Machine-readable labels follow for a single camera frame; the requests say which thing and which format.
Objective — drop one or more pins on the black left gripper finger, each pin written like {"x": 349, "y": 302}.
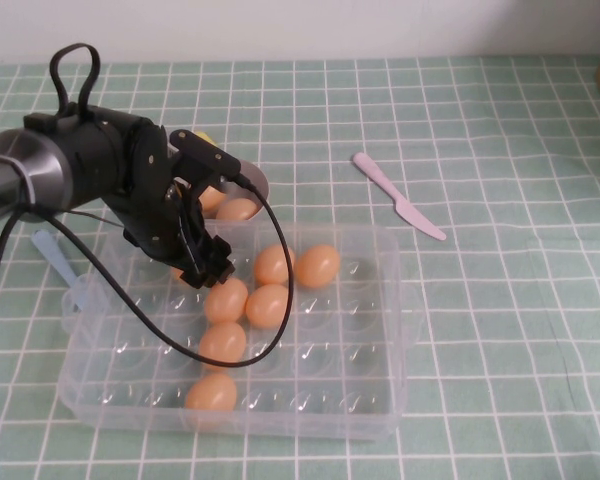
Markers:
{"x": 199, "y": 276}
{"x": 221, "y": 260}

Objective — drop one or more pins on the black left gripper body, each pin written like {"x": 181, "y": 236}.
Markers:
{"x": 150, "y": 210}

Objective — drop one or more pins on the orange egg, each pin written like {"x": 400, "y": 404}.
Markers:
{"x": 272, "y": 267}
{"x": 237, "y": 210}
{"x": 317, "y": 266}
{"x": 212, "y": 200}
{"x": 222, "y": 342}
{"x": 267, "y": 307}
{"x": 176, "y": 275}
{"x": 211, "y": 392}
{"x": 226, "y": 302}

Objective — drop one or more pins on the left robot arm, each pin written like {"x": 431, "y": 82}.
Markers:
{"x": 30, "y": 165}

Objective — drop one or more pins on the clear plastic egg box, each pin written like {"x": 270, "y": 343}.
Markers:
{"x": 330, "y": 350}

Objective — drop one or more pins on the grey bowl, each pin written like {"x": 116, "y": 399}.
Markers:
{"x": 257, "y": 180}

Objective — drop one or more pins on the yellow plastic spoon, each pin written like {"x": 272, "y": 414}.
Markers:
{"x": 205, "y": 137}

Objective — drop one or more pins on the blue plastic fork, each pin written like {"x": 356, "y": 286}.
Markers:
{"x": 50, "y": 250}

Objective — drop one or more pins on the pink plastic knife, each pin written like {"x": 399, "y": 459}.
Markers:
{"x": 380, "y": 182}

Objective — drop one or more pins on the green checkered tablecloth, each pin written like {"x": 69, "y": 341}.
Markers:
{"x": 480, "y": 350}

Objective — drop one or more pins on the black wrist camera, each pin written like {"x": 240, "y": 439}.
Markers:
{"x": 205, "y": 150}

